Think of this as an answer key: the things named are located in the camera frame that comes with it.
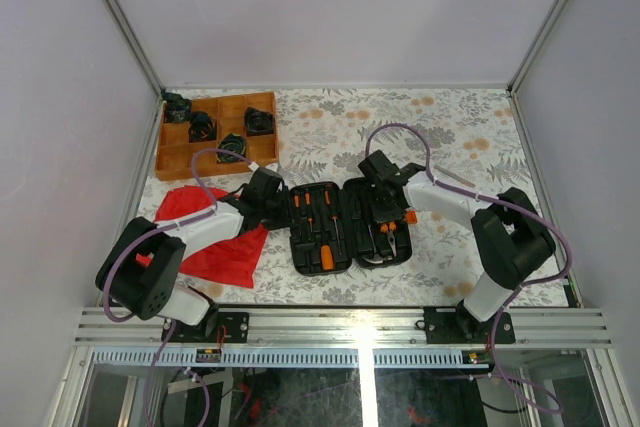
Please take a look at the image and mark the aluminium front rail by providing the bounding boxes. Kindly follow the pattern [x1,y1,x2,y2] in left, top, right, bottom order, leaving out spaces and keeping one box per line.
[74,306,612,349]

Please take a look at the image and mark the aluminium corner post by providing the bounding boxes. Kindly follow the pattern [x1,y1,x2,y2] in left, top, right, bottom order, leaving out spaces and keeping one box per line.
[507,0,570,96]
[102,0,164,96]

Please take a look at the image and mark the black plastic tool case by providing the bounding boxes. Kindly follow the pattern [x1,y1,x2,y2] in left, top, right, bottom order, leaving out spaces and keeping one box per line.
[289,177,413,277]

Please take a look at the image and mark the black orange grip screwdriver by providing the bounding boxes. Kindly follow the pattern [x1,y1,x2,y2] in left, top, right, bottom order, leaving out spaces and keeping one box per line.
[324,185,342,253]

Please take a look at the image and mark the small metal rod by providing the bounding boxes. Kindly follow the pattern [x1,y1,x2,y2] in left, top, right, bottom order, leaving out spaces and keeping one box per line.
[435,165,476,188]

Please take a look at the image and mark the red cloth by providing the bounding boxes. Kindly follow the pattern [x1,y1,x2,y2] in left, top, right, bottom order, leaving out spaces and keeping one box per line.
[154,186,268,288]

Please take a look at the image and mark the large orange handle screwdriver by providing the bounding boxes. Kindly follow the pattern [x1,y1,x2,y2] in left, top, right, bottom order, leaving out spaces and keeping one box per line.
[320,245,334,271]

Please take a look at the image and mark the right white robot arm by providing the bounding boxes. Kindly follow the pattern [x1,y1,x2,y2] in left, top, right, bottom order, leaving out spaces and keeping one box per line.
[358,150,556,342]

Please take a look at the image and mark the thin screwdriver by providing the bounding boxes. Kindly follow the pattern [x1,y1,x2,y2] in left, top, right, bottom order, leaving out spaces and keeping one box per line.
[304,189,315,236]

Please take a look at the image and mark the rolled black tape left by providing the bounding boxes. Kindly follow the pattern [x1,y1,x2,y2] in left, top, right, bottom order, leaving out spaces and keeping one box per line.
[188,111,217,143]

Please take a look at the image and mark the rolled black yellow tape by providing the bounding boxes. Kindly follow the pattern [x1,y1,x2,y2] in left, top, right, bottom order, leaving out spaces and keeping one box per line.
[216,133,247,164]

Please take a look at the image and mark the small hammer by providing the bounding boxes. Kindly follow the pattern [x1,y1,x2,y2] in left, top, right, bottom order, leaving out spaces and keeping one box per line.
[363,224,394,266]

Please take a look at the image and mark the white slotted cable duct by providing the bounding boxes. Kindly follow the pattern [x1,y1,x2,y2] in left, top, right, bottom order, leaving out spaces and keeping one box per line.
[93,346,489,370]

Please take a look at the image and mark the rolled black tape right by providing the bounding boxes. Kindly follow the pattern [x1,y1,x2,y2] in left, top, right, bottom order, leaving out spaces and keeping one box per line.
[244,107,275,137]

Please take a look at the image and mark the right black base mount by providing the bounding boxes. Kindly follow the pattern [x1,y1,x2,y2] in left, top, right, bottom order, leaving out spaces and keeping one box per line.
[423,304,515,345]

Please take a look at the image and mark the wooden compartment tray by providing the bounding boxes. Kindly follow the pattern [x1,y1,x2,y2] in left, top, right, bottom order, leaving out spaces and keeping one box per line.
[155,91,279,181]

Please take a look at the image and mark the small precision screwdriver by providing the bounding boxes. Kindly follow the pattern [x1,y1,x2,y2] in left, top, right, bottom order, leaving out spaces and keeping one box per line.
[293,193,301,226]

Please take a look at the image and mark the orange handle pliers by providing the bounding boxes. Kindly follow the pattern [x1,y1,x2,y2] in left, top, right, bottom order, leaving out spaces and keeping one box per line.
[380,221,397,257]

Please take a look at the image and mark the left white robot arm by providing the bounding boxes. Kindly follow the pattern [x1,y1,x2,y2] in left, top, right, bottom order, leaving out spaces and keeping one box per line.
[96,167,285,342]

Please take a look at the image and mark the right aluminium corner post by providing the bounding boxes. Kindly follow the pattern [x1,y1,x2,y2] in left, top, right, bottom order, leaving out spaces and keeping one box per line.
[507,0,570,96]

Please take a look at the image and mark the left aluminium corner post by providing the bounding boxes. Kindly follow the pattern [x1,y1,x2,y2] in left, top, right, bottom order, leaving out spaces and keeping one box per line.
[102,0,164,96]

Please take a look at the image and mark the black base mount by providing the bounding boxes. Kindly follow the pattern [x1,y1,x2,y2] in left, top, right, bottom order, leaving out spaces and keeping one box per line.
[423,304,515,345]
[170,311,250,346]

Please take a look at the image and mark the rolled tape in corner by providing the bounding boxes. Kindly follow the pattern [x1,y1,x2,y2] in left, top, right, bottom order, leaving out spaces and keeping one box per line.
[162,91,192,124]

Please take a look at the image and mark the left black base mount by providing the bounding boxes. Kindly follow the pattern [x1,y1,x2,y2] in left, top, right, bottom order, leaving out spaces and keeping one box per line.
[170,311,250,346]

